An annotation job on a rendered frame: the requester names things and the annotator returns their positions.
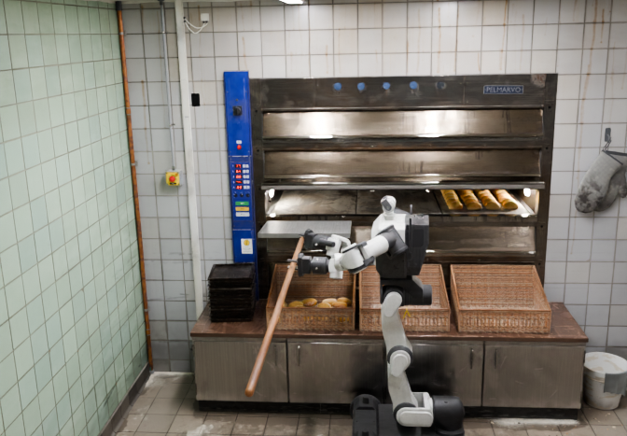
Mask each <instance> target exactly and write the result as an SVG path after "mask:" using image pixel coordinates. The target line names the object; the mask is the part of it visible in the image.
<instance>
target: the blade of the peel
mask: <svg viewBox="0 0 627 436"><path fill-rule="evenodd" d="M351 225H352V220H351V221H267V222H266V223H265V225H264V226H263V227H262V228H261V230H260V231H259V232H258V238H300V236H299V233H301V232H305V231H306V230H307V229H310V230H312V231H313V232H315V233H318V234H322V235H326V236H329V237H330V238H331V235H332V234H335V235H339V236H341V237H343V238H350V233H351Z"/></svg>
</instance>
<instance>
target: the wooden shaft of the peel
mask: <svg viewBox="0 0 627 436"><path fill-rule="evenodd" d="M303 243H304V238H303V237H301V238H300V239H299V242H298V245H297V247H296V250H295V253H294V256H293V258H292V260H296V259H297V258H298V254H299V253H300V252H301V249H302V246H303ZM296 265H297V263H296V262H291V263H290V266H289V269H288V271H287V274H286V279H285V282H284V284H283V286H282V289H281V292H280V295H279V297H278V300H277V303H276V305H275V308H274V310H273V313H272V318H271V321H270V323H269V326H268V328H267V331H266V334H265V336H264V339H263V342H262V345H261V347H260V349H259V352H258V357H257V359H256V362H255V365H254V368H253V371H252V372H251V375H250V378H249V381H248V384H247V386H246V389H245V392H244V394H245V396H246V397H252V396H253V394H254V391H255V388H256V385H257V382H258V378H259V375H260V372H261V369H262V366H263V363H264V360H265V358H266V355H267V352H268V349H269V346H270V343H271V340H272V336H273V333H274V330H275V327H276V324H277V321H278V318H279V316H280V313H281V310H282V307H283V304H284V301H285V298H286V294H287V291H288V288H289V285H290V282H291V279H292V276H293V273H294V271H295V268H296Z"/></svg>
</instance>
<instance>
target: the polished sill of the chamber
mask: <svg viewBox="0 0 627 436"><path fill-rule="evenodd" d="M379 215H380V214H267V215H266V222H267V221H351V220H352V222H374V221H375V220H376V219H377V217H378V216H379ZM424 215H428V220H429V222H537V215H536V214H424Z"/></svg>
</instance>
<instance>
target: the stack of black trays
mask: <svg viewBox="0 0 627 436"><path fill-rule="evenodd" d="M255 267H256V266H255V263H254V262H250V263H214V264H213V267H212V269H211V272H210V274H209V276H208V278H207V280H209V281H208V285H207V287H208V286H209V288H208V290H209V292H208V293H209V294H208V297H209V298H208V300H210V301H209V303H210V304H209V307H210V308H209V311H211V312H210V316H209V317H210V319H209V320H211V322H250V321H252V319H253V317H254V313H255V308H256V304H257V296H256V288H257V287H256V283H255V281H256V276H255V275H256V273H255V271H256V270H255Z"/></svg>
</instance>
